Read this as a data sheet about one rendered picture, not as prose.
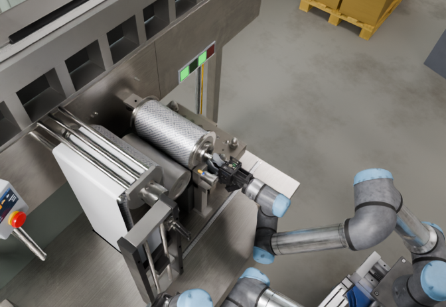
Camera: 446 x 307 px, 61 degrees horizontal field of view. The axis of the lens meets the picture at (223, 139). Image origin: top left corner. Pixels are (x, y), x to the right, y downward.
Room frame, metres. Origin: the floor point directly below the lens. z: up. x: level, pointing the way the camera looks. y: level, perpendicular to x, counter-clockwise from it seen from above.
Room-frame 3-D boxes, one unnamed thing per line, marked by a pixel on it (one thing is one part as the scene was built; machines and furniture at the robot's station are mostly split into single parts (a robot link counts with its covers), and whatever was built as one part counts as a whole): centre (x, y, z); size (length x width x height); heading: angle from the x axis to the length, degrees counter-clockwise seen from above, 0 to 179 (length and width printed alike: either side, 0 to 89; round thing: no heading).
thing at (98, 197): (0.52, 0.38, 1.17); 0.34 x 0.05 x 0.54; 58
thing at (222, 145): (0.96, 0.11, 1.00); 0.40 x 0.16 x 0.06; 58
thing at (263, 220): (0.61, -0.19, 1.01); 0.11 x 0.08 x 0.11; 174
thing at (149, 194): (0.50, 0.18, 1.33); 0.06 x 0.06 x 0.06; 58
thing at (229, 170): (0.71, -0.06, 1.12); 0.12 x 0.08 x 0.09; 58
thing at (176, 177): (0.68, 0.24, 1.17); 0.26 x 0.12 x 0.12; 58
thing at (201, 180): (0.67, 0.05, 1.05); 0.06 x 0.05 x 0.31; 58
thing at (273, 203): (0.63, -0.20, 1.11); 0.11 x 0.08 x 0.09; 58
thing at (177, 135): (0.67, 0.24, 1.16); 0.39 x 0.23 x 0.51; 148
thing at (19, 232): (0.27, 0.39, 1.51); 0.02 x 0.02 x 0.20
